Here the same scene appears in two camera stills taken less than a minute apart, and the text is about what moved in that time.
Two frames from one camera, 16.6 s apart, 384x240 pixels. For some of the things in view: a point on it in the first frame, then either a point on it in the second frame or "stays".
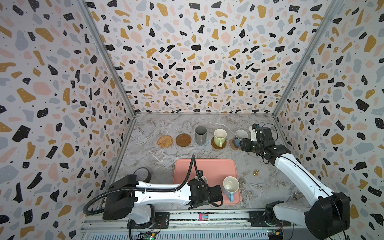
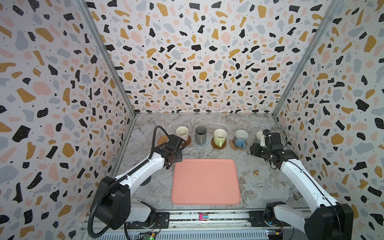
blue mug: x=240 y=134 stays
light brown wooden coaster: x=216 y=146 stays
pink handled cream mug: x=204 y=178 → x=182 y=132
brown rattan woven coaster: x=165 y=141 stays
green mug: x=219 y=137 stays
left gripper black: x=209 y=202 → x=180 y=155
